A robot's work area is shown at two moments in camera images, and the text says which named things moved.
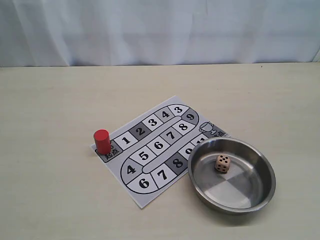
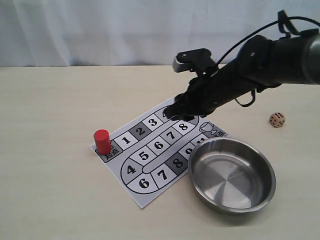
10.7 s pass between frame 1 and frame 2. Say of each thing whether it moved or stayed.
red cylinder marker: stayed
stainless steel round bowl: stayed
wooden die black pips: moved
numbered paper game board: stayed
